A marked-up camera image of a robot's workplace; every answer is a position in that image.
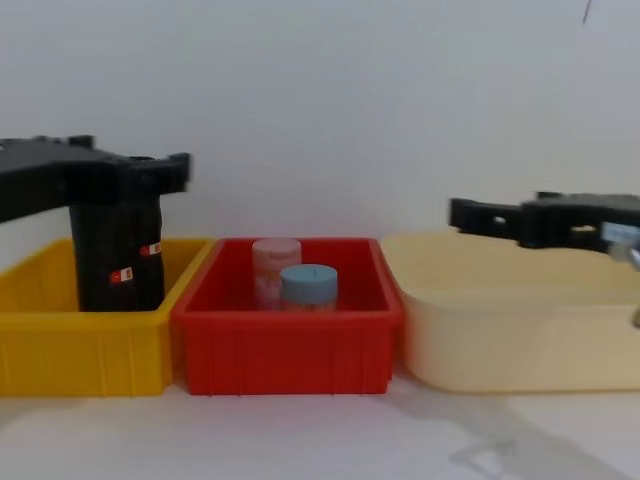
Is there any black cylindrical bottle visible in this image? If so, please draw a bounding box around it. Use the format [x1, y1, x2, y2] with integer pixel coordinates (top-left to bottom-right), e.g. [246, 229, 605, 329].
[68, 193, 167, 314]

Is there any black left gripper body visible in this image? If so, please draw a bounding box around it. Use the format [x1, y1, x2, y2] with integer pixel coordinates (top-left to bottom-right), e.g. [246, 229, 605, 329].
[0, 137, 122, 225]

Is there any jar with blue lid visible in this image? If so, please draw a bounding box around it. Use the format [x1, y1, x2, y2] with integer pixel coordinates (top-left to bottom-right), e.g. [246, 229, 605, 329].
[278, 264, 338, 315]

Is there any cream plastic basin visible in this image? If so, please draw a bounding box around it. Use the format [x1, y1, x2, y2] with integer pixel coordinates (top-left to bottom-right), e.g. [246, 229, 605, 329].
[380, 230, 640, 393]

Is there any red plastic bin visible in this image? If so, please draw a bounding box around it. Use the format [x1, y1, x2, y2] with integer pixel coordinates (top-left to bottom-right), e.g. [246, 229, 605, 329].
[170, 236, 406, 397]

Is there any yellow plastic bin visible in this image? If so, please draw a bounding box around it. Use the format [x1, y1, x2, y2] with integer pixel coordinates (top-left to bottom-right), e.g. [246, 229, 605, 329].
[0, 236, 217, 399]

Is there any pink jar with pink lid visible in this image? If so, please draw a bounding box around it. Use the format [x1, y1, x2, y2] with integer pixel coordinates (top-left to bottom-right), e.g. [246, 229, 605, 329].
[250, 238, 303, 312]

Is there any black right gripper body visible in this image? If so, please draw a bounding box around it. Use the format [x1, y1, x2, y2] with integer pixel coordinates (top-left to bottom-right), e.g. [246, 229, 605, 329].
[518, 191, 640, 252]

